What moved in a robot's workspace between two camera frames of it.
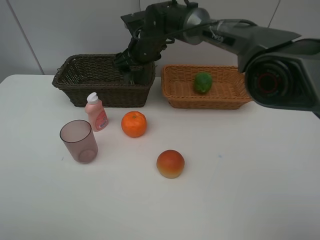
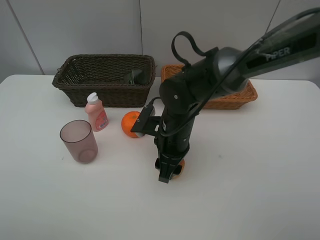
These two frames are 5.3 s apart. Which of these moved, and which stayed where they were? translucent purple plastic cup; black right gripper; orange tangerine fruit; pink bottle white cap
Moved: black right gripper
Stayed: translucent purple plastic cup; orange tangerine fruit; pink bottle white cap
